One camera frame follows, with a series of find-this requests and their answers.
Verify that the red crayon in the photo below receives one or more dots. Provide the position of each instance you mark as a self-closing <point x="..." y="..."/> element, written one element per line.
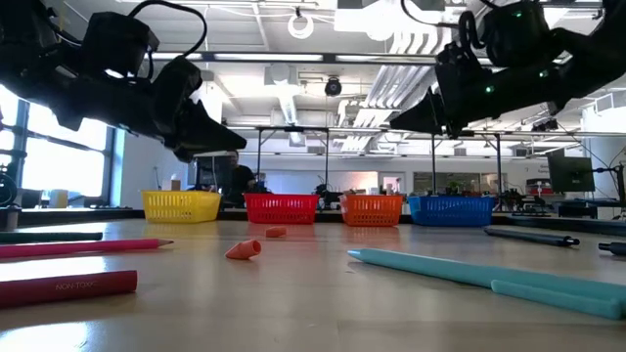
<point x="68" y="288"/>

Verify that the orange plastic basket bin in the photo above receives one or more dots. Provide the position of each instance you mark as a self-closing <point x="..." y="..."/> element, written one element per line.
<point x="371" y="210"/>

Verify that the pink pencil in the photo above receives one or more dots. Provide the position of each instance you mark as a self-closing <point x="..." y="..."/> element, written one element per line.
<point x="73" y="248"/>

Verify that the black background rig frame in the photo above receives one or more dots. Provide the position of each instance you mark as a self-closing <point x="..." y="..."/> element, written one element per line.
<point x="433" y="166"/>

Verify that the teal pen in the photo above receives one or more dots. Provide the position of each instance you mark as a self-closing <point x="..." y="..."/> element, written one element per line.
<point x="440" y="271"/>

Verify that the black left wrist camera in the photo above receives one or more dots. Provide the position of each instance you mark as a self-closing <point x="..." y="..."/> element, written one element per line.
<point x="117" y="44"/>

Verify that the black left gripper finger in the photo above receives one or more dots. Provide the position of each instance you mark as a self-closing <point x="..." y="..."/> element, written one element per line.
<point x="205" y="137"/>

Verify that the small cardboard box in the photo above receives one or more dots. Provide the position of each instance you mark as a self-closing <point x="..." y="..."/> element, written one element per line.
<point x="174" y="185"/>

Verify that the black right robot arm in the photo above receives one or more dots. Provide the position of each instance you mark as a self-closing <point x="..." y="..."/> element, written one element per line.
<point x="596" y="63"/>

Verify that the black overhead camera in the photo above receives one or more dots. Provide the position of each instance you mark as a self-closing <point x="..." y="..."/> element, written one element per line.
<point x="333" y="87"/>

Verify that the orange pencil-cap eraser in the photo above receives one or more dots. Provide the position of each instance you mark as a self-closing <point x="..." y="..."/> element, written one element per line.
<point x="276" y="232"/>
<point x="243" y="249"/>

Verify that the green crayon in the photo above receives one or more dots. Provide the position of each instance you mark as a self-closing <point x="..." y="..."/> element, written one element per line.
<point x="49" y="237"/>

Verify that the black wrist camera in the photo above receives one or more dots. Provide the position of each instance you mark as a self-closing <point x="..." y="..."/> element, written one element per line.
<point x="516" y="34"/>
<point x="117" y="44"/>

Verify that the red plastic basket bin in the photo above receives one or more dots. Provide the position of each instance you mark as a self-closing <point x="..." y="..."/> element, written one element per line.
<point x="281" y="209"/>

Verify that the dark computer monitor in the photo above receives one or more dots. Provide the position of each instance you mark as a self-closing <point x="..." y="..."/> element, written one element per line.
<point x="208" y="173"/>
<point x="569" y="173"/>

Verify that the blue plastic basket bin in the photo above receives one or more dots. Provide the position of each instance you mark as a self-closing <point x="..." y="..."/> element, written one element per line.
<point x="452" y="211"/>

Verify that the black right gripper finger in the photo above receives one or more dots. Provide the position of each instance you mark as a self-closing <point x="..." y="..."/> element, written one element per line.
<point x="423" y="117"/>

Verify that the yellow plastic basket bin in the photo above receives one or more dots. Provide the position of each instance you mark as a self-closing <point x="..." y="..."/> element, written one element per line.
<point x="181" y="207"/>

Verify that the black pen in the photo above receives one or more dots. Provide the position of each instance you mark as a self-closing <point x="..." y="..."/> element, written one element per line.
<point x="533" y="237"/>
<point x="613" y="248"/>

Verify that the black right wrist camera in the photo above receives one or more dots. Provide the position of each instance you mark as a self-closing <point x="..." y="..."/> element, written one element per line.
<point x="516" y="34"/>

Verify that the person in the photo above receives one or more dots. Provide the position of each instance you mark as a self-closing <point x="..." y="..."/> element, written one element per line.
<point x="240" y="181"/>

